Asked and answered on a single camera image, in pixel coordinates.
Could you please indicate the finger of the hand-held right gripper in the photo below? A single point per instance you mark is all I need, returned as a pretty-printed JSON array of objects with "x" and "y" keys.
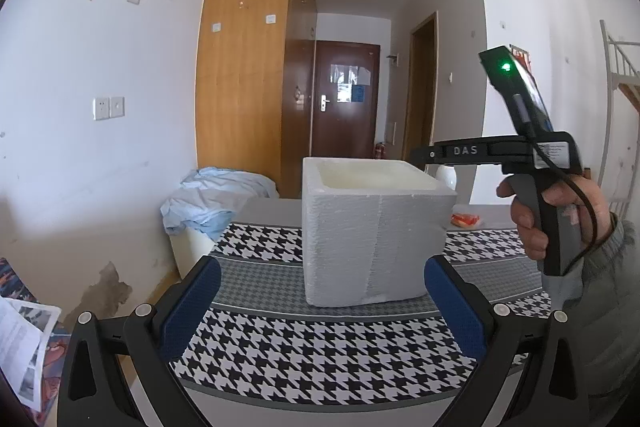
[{"x": 425, "y": 154}]

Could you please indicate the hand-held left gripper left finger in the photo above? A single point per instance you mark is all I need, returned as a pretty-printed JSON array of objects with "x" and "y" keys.
[{"x": 180, "y": 317}]

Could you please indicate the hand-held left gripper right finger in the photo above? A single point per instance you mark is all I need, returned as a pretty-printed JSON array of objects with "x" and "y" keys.
[{"x": 462, "y": 317}]

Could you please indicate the white styrofoam box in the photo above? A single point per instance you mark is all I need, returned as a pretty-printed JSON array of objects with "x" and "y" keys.
[{"x": 370, "y": 237}]

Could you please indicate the person's right forearm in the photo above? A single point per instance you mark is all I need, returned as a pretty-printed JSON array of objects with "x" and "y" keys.
[{"x": 605, "y": 307}]

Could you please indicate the person's right hand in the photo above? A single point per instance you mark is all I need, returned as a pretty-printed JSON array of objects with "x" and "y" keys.
[{"x": 527, "y": 227}]

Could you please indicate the white lotion bottle red pump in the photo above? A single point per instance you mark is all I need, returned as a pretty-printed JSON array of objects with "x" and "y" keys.
[{"x": 446, "y": 179}]

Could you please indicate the red fire extinguisher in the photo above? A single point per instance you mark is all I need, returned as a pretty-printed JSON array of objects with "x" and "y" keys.
[{"x": 380, "y": 151}]

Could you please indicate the orange snack packet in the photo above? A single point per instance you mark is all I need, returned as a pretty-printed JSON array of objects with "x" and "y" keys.
[{"x": 466, "y": 220}]

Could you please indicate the dark brown door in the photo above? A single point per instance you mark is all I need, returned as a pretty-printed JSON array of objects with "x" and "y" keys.
[{"x": 345, "y": 127}]

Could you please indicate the blue door notice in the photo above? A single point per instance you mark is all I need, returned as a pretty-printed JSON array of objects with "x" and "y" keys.
[{"x": 358, "y": 94}]

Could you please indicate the metal bunk bed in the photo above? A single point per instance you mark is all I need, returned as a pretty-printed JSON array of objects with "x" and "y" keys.
[{"x": 622, "y": 82}]

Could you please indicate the white door notice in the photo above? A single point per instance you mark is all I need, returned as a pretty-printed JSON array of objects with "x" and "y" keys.
[{"x": 350, "y": 74}]

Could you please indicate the light blue cloth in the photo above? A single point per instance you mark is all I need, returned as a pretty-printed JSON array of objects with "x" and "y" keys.
[{"x": 215, "y": 197}]

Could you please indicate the printed blanket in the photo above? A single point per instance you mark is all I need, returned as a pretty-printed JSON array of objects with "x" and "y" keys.
[{"x": 55, "y": 357}]

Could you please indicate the houndstooth tablecloth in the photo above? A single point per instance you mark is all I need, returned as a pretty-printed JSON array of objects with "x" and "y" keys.
[{"x": 320, "y": 357}]

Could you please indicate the printed paper sheets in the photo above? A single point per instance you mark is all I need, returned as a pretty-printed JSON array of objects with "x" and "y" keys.
[{"x": 25, "y": 347}]

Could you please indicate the wooden wardrobe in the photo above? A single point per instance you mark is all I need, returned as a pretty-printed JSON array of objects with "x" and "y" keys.
[{"x": 245, "y": 82}]

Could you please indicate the brown doorway frame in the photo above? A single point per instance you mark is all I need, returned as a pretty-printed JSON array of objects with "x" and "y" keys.
[{"x": 417, "y": 97}]

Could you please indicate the small wall shelf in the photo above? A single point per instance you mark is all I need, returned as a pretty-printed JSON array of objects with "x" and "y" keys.
[{"x": 394, "y": 59}]

